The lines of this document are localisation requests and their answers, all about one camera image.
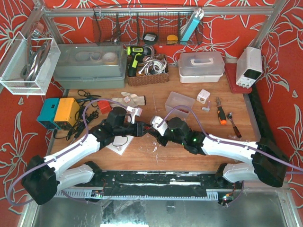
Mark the yellow green cordless drill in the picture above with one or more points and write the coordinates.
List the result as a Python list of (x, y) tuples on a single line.
[(137, 54)]

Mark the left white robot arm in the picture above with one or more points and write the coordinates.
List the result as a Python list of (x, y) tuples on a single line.
[(45, 176)]

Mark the white cube power adapter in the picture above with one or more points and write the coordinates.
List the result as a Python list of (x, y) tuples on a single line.
[(203, 96)]

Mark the beige work glove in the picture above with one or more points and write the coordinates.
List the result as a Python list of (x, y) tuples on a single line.
[(130, 99)]

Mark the grey green plastic toolbox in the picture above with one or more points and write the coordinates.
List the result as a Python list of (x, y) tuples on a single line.
[(89, 66)]

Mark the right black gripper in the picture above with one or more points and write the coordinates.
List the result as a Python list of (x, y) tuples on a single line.
[(158, 135)]

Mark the orange handle screwdriver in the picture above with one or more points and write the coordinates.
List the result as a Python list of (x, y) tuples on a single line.
[(220, 112)]

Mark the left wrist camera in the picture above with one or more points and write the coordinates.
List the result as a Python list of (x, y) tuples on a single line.
[(132, 113)]

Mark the red mat under supply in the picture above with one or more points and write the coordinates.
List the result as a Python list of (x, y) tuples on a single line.
[(230, 72)]

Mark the woven wicker basket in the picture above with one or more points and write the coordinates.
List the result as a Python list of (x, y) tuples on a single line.
[(151, 71)]

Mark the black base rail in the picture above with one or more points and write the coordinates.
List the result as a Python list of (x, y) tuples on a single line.
[(164, 184)]

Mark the red cube adapter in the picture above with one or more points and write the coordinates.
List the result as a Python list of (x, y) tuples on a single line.
[(104, 107)]

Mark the teal and yellow device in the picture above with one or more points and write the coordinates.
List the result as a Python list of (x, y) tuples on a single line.
[(59, 113)]

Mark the translucent plastic spring box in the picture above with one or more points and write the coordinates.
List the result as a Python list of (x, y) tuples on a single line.
[(176, 99)]

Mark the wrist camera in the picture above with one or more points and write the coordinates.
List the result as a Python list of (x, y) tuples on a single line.
[(159, 125), (132, 113)]

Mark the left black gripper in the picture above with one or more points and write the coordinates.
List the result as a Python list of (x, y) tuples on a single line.
[(138, 129)]

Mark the white peg base plate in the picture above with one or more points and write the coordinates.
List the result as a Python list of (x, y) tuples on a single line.
[(120, 144)]

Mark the blue white power strip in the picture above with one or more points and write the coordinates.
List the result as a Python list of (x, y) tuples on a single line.
[(187, 30)]

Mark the white plastic storage case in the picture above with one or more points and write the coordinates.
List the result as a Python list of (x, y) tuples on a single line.
[(200, 67)]

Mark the clear acrylic wall bin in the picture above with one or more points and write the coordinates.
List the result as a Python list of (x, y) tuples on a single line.
[(29, 68)]

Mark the yellow tape measure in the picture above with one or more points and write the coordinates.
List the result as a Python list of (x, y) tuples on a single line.
[(172, 39)]

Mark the red handle ratchet wrench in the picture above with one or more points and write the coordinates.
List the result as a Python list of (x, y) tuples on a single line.
[(236, 130)]

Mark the aluminium frame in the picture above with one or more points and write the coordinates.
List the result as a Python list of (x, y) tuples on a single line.
[(229, 26)]

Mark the metal T bracket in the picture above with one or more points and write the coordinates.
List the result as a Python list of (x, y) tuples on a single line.
[(207, 107)]

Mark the white bench power supply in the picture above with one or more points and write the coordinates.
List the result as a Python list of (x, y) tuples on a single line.
[(248, 67)]

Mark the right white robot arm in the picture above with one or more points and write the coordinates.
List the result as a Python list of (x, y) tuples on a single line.
[(258, 161)]

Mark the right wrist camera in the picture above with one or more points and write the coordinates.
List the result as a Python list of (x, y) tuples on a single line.
[(159, 125)]

